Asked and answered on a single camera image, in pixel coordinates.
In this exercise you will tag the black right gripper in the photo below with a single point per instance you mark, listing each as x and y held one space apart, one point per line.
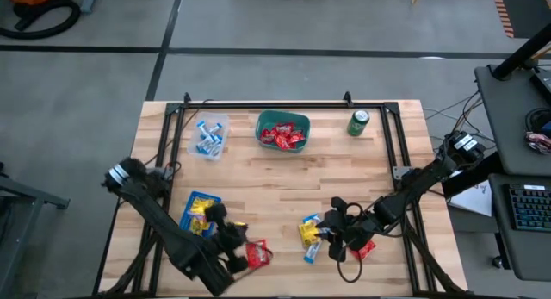
344 230

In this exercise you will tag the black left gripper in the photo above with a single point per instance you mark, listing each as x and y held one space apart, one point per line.
226 243

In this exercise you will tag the yellow sour candy packet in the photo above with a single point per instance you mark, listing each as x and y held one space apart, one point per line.
202 205
197 225
306 236
241 224

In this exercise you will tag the blue silver candy bar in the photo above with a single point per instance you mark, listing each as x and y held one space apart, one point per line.
201 126
206 149
215 128
211 140
312 253
312 218

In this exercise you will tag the blue plastic basket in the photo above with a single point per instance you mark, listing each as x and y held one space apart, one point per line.
186 217

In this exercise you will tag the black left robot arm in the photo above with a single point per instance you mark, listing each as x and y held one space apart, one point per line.
165 228

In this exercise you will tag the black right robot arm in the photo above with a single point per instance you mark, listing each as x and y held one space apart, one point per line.
413 182

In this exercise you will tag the pink candy bag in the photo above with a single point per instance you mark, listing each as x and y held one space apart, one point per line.
538 143

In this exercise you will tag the clear plastic container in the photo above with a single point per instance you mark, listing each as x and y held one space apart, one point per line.
193 152

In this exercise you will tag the green soda can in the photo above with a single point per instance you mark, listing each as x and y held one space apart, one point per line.
358 124

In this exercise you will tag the teal plastic bin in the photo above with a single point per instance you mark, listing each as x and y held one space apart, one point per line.
282 115

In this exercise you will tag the black clamp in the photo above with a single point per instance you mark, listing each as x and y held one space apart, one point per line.
186 98
348 98

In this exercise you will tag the white paper sheet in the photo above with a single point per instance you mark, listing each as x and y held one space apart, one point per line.
473 200

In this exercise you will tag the black desk support beam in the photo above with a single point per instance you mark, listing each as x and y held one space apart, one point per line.
473 178

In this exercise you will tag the black caster wheel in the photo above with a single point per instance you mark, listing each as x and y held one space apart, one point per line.
498 262

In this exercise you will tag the grey desk top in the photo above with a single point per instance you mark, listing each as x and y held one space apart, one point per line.
525 256
503 118

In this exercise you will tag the backlit black keyboard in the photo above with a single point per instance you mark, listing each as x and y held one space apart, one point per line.
531 208

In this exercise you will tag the dark grey side table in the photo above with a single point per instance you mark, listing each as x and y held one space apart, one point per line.
34 194

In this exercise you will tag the black laptop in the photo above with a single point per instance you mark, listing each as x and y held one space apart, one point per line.
543 85

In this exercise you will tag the black diagonal pole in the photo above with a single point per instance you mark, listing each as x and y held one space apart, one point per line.
521 53

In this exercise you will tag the dark mat with striped edge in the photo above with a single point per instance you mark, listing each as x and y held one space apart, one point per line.
529 10

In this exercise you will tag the grey metal bracket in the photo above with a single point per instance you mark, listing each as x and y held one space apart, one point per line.
398 173

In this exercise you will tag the black aluminium table frame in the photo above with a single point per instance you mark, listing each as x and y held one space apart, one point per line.
280 105

